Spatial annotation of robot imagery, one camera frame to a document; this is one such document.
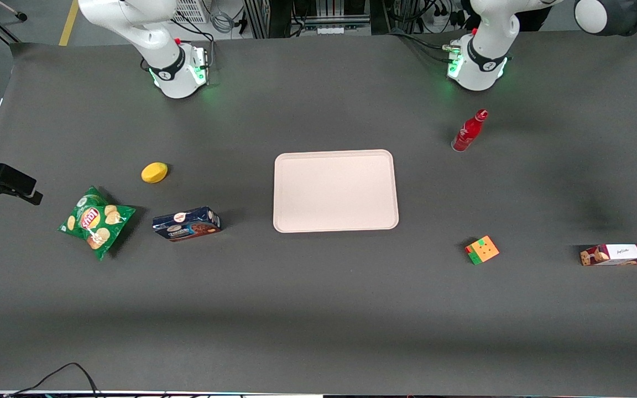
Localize red cookie box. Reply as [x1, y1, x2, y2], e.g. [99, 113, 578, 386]
[579, 243, 637, 267]

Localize white perforated box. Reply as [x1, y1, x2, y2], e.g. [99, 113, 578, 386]
[174, 0, 209, 24]

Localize red soda bottle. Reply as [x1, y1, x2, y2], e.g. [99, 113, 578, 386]
[451, 108, 489, 153]

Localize dark grey table mat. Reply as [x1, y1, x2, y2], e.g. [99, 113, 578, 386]
[0, 30, 637, 396]

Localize grey coiled cable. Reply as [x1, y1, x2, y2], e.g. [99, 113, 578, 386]
[210, 0, 243, 35]

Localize green Lays chips bag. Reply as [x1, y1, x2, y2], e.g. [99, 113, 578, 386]
[58, 186, 137, 261]

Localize black equipment rack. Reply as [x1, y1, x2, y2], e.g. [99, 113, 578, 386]
[243, 0, 293, 39]

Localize black looped cable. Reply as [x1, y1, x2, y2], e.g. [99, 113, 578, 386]
[6, 362, 103, 398]

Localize dark blue cookie box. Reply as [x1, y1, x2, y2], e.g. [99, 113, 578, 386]
[152, 206, 222, 243]

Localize yellow lemon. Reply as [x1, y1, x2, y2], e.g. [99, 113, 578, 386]
[140, 162, 169, 184]

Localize orange Rubik's cube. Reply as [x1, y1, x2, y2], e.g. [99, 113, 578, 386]
[464, 235, 500, 266]

